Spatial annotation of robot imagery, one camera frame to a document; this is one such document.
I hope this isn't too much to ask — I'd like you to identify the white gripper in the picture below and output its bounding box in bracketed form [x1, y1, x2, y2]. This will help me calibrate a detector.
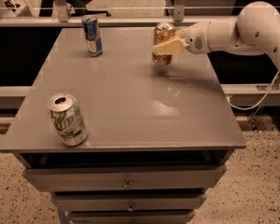
[152, 22, 210, 55]

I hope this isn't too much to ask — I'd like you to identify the orange soda can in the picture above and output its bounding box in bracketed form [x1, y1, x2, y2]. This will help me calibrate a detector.
[152, 22, 175, 66]

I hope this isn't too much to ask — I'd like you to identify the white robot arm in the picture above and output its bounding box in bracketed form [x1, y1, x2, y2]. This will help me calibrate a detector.
[152, 1, 280, 72]

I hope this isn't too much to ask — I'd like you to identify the blue silver energy drink can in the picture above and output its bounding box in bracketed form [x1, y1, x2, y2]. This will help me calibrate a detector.
[82, 15, 103, 57]

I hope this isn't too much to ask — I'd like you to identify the green white 7up can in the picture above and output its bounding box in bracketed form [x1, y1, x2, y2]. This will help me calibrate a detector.
[48, 92, 88, 147]

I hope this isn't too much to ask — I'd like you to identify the grey drawer cabinet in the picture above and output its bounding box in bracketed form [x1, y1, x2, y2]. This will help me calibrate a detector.
[0, 26, 247, 224]

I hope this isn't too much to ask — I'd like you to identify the top grey drawer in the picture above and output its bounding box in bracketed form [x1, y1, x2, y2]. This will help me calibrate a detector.
[22, 164, 226, 192]

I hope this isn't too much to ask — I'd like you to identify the grey drawer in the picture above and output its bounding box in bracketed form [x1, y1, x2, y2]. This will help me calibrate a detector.
[70, 210, 195, 224]
[52, 193, 206, 212]
[22, 164, 226, 192]

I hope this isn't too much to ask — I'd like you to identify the middle grey drawer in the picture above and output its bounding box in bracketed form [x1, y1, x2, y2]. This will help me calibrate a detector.
[52, 193, 206, 212]

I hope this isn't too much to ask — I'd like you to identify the bottom grey drawer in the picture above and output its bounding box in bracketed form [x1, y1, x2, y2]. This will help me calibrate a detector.
[70, 210, 195, 224]

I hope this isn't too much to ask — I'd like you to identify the grey metal railing post right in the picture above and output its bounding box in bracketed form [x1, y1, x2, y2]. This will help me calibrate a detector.
[174, 0, 186, 21]

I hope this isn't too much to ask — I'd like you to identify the grey metal railing post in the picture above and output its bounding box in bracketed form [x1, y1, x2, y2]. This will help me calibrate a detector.
[174, 0, 186, 21]
[54, 0, 70, 22]

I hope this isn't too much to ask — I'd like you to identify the white cable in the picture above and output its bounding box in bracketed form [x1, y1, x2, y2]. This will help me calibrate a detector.
[226, 71, 280, 112]

